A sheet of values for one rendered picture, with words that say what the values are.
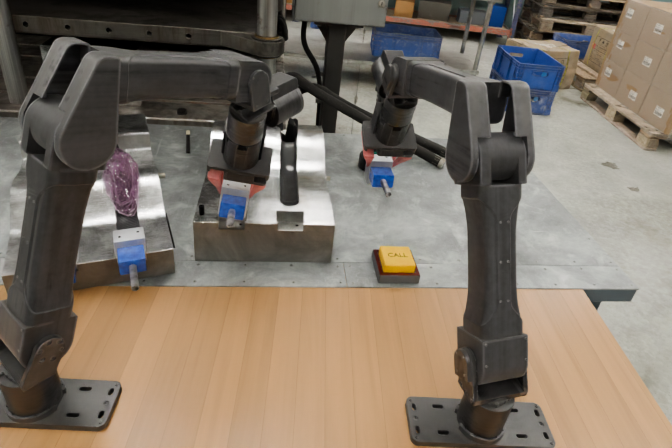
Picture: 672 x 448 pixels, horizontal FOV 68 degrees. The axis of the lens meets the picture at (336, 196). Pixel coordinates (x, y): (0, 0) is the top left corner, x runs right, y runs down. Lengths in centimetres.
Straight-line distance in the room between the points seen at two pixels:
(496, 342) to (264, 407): 33
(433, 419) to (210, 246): 49
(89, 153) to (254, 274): 45
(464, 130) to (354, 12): 110
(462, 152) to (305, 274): 44
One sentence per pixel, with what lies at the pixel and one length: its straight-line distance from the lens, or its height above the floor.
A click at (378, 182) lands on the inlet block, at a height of 93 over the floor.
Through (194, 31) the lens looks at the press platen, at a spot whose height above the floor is 103.
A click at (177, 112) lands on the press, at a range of 166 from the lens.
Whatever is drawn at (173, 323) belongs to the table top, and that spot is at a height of 80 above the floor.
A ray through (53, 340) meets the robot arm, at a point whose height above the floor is 93.
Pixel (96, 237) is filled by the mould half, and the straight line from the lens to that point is 98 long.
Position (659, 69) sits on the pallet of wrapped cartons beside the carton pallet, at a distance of 469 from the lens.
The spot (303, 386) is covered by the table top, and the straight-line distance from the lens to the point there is 78.
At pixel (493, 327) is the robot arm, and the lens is 67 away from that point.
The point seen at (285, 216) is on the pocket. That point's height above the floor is 88.
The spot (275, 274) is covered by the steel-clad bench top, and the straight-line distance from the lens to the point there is 95.
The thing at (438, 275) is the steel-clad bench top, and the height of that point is 80.
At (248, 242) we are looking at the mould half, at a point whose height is 85.
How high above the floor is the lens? 141
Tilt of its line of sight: 31 degrees down
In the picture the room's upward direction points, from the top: 7 degrees clockwise
